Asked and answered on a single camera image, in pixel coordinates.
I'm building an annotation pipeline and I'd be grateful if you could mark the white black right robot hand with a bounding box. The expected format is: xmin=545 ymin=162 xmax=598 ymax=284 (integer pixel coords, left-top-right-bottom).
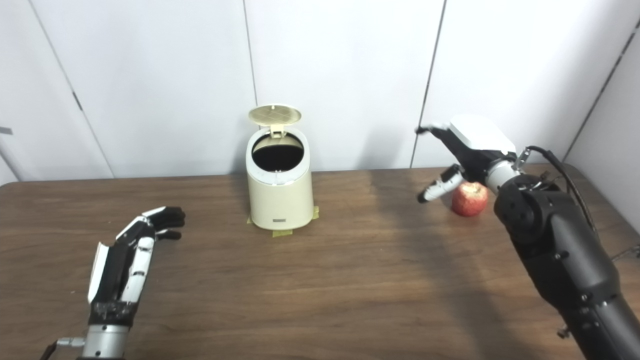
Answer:
xmin=415 ymin=114 xmax=518 ymax=203

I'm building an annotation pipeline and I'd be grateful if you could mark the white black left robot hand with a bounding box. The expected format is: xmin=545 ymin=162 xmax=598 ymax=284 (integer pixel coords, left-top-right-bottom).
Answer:
xmin=87 ymin=206 xmax=186 ymax=327

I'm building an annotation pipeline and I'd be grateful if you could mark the red apple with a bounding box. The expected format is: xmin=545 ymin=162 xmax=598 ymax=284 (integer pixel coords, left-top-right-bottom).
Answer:
xmin=451 ymin=181 xmax=489 ymax=217

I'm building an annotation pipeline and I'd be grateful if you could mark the cream round bin lid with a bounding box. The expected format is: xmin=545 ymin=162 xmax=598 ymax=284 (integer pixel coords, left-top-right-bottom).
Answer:
xmin=248 ymin=104 xmax=303 ymax=138

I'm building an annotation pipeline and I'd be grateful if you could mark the cream-colored bin body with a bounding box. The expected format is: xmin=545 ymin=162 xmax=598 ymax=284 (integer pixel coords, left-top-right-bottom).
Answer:
xmin=245 ymin=126 xmax=315 ymax=231

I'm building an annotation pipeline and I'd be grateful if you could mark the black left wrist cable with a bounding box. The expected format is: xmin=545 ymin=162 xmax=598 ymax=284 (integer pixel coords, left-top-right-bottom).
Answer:
xmin=40 ymin=337 xmax=86 ymax=360

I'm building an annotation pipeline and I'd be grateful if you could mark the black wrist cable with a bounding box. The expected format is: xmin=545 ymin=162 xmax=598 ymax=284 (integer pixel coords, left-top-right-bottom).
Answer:
xmin=40 ymin=337 xmax=86 ymax=360
xmin=517 ymin=146 xmax=597 ymax=232

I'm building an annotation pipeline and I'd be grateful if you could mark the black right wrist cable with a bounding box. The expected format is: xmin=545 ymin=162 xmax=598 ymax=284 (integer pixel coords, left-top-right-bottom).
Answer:
xmin=517 ymin=146 xmax=597 ymax=232

